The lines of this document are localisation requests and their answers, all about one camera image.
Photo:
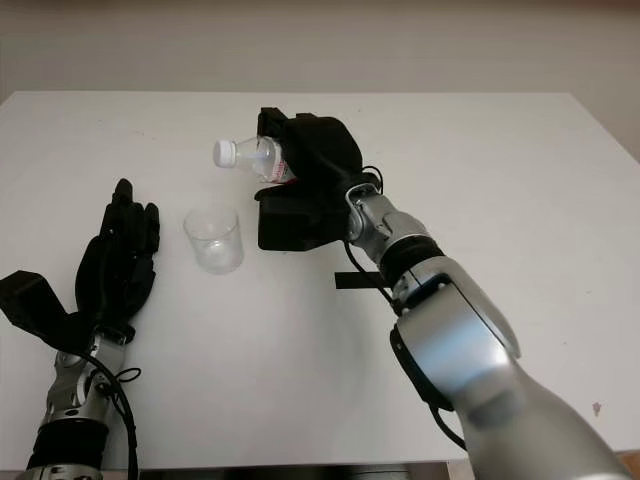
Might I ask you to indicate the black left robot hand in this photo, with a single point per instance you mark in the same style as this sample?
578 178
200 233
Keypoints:
107 280

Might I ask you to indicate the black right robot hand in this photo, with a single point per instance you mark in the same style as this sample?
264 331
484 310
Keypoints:
322 150

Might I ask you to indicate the clear plastic water bottle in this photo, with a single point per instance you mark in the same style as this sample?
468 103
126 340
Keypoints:
250 157

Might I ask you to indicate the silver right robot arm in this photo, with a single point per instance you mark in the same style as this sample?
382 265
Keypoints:
450 340

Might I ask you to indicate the clear glass cup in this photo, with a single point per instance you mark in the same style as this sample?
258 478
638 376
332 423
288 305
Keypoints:
215 245

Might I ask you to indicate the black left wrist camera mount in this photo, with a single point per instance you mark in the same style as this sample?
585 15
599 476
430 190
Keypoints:
35 310

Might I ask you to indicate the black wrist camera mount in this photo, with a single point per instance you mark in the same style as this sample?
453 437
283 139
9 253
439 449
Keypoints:
295 225
35 310

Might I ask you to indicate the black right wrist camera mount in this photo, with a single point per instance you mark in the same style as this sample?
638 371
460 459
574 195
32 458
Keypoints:
295 225

